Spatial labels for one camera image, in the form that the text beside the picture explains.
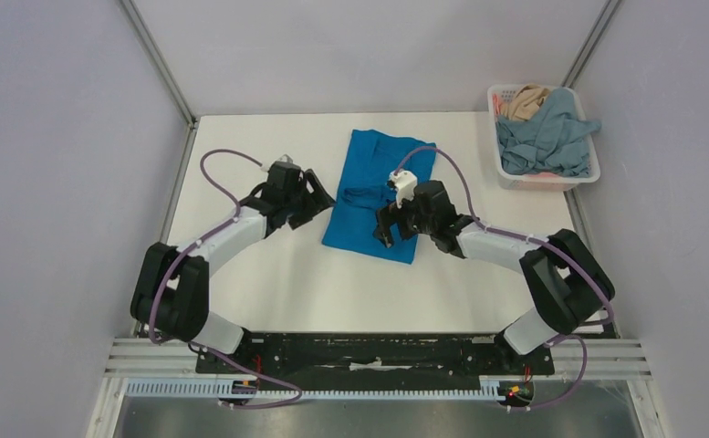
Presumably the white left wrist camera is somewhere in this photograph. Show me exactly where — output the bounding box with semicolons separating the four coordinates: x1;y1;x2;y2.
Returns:
261;154;294;172

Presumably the blue t-shirt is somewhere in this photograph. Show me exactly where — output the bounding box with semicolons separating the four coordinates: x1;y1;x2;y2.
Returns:
322;130;426;265

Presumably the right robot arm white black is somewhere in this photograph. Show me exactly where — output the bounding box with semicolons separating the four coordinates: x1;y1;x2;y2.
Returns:
373;172;615;372

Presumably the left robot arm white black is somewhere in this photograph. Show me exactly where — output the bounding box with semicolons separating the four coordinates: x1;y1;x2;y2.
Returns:
130;161;335;372

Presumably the white slotted cable duct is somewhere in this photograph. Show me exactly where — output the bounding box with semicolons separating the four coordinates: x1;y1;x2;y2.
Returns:
125;378;505;402

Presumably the beige t-shirt in basket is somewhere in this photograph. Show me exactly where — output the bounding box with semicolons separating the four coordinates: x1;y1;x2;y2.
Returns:
497;84;552;121

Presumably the white plastic laundry basket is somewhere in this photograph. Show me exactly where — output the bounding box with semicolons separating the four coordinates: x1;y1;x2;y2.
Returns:
487;84;602;192

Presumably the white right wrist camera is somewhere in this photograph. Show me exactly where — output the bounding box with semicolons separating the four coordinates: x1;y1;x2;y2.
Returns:
388;170;418;208

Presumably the grey-blue t-shirt in basket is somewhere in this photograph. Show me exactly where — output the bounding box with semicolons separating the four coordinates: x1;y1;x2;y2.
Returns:
495;88;602;178

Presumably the aluminium frame rail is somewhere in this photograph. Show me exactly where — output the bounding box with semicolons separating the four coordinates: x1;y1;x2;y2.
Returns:
105;335;652;381

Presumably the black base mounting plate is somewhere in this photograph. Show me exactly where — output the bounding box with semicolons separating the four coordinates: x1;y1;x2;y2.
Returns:
231;332;555;391

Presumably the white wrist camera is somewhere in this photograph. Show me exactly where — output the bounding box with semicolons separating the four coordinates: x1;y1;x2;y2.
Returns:
261;154;294;172
388;170;418;208

